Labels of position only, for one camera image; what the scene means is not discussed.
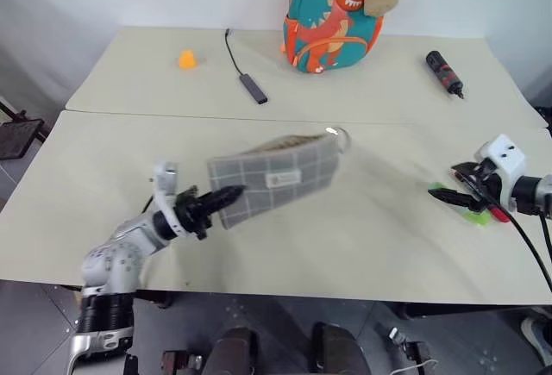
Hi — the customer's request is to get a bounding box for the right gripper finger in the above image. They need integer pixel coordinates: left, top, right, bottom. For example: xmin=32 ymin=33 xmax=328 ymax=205
xmin=427 ymin=188 xmax=476 ymax=209
xmin=449 ymin=161 xmax=480 ymax=184

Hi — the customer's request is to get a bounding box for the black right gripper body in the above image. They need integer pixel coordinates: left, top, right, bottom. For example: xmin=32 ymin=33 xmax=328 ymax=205
xmin=471 ymin=160 xmax=506 ymax=214

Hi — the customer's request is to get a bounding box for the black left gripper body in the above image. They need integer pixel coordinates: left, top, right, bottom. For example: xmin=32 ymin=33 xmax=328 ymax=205
xmin=173 ymin=185 xmax=214 ymax=241

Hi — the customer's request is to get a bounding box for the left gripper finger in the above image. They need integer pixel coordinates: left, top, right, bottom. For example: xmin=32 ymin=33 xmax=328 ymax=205
xmin=202 ymin=184 xmax=248 ymax=214

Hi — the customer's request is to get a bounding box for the red pen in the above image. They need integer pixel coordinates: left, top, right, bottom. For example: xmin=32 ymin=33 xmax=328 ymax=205
xmin=450 ymin=168 xmax=513 ymax=224

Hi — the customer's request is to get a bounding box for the grey checked fabric pouch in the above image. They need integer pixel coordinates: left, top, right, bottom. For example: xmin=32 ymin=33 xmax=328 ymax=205
xmin=206 ymin=126 xmax=353 ymax=232

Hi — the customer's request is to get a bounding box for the black red electric screwdriver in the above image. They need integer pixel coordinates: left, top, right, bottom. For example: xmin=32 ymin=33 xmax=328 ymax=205
xmin=425 ymin=49 xmax=467 ymax=101

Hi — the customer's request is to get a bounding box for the small orange plastic object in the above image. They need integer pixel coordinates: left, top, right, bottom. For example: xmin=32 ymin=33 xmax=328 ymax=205
xmin=178 ymin=49 xmax=199 ymax=71

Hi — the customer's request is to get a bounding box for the dark rounded shape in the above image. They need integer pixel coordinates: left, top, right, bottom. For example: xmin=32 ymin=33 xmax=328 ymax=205
xmin=310 ymin=322 xmax=368 ymax=375
xmin=205 ymin=327 xmax=260 ymax=375

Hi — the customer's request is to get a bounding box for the small dark brown block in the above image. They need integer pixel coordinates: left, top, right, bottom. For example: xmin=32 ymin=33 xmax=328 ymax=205
xmin=405 ymin=341 xmax=435 ymax=366
xmin=161 ymin=347 xmax=204 ymax=372

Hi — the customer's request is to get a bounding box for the grey sneaker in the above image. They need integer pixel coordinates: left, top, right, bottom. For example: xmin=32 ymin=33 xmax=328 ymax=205
xmin=519 ymin=304 xmax=552 ymax=355

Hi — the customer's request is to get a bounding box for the black metal rack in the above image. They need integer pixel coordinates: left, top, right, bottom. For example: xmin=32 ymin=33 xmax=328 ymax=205
xmin=0 ymin=97 xmax=49 ymax=160

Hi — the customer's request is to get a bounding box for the teal dinosaur backpack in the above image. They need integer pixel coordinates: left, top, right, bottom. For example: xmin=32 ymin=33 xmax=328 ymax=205
xmin=279 ymin=0 xmax=400 ymax=76

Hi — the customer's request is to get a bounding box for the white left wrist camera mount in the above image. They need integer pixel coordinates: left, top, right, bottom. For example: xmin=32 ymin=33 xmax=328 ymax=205
xmin=151 ymin=159 xmax=181 ymax=239

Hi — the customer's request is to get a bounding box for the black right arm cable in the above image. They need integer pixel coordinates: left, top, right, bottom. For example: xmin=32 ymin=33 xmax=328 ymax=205
xmin=486 ymin=202 xmax=552 ymax=294

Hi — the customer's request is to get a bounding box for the black table leg frame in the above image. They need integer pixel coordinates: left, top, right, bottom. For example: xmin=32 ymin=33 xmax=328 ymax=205
xmin=135 ymin=289 xmax=178 ymax=309
xmin=395 ymin=302 xmax=549 ymax=322

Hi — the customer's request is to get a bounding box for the black USB hub with cable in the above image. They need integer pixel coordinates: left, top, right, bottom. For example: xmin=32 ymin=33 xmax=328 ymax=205
xmin=223 ymin=28 xmax=270 ymax=106

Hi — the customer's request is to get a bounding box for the white plug with cable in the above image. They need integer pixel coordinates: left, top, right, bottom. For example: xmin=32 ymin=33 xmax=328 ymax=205
xmin=388 ymin=327 xmax=442 ymax=375

